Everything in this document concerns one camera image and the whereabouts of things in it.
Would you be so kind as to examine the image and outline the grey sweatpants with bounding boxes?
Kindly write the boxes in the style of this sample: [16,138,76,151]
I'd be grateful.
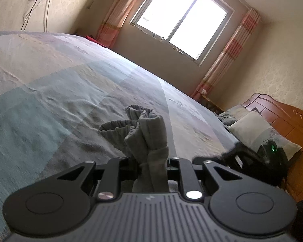
[99,105,169,193]

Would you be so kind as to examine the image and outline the pink striped left curtain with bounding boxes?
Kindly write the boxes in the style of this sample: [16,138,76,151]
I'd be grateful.
[95,0,137,48]

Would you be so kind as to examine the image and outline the patchwork pillow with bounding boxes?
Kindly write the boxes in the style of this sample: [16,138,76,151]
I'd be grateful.
[228,111,302,160]

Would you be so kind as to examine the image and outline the pink striped right curtain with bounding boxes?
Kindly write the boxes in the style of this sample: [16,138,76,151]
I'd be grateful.
[191,8,261,101]

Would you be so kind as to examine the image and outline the wooden headboard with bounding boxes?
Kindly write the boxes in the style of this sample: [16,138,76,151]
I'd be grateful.
[242,93,303,202]

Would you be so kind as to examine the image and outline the pink striped curtain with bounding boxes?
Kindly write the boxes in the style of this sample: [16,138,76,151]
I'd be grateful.
[95,0,137,48]
[191,8,261,101]

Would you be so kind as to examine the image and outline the white framed window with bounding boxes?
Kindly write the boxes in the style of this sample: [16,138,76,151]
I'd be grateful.
[130,0,234,65]

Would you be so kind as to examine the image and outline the pastel patchwork bed sheet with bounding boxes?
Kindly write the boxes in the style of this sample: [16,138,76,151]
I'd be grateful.
[0,31,236,241]

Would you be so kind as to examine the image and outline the white wall cable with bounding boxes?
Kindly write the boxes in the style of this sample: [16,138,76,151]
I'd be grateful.
[20,0,57,32]

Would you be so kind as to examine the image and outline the grey folded blanket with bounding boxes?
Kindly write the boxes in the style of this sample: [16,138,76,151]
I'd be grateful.
[218,104,249,126]

